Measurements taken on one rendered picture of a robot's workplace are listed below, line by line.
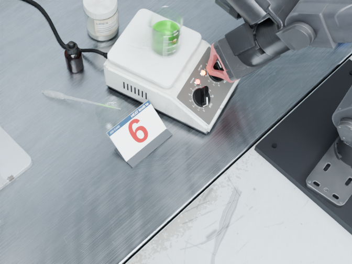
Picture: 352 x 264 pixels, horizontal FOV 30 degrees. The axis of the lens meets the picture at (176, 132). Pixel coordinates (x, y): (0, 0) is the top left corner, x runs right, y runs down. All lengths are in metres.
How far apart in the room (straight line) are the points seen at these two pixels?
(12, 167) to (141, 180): 0.20
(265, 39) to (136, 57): 0.23
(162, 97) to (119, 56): 0.09
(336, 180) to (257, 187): 0.12
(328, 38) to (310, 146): 0.27
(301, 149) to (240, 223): 0.16
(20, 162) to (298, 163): 0.45
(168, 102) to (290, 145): 0.21
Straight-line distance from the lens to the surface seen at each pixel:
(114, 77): 1.09
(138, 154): 1.07
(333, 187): 1.06
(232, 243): 1.03
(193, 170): 1.07
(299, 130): 1.11
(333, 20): 0.85
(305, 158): 1.08
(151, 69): 1.06
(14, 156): 1.09
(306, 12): 0.86
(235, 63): 1.00
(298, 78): 1.18
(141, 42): 1.09
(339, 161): 1.08
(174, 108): 1.07
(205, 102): 1.06
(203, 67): 1.09
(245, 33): 0.97
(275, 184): 1.07
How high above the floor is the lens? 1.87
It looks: 62 degrees down
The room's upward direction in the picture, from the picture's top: 5 degrees clockwise
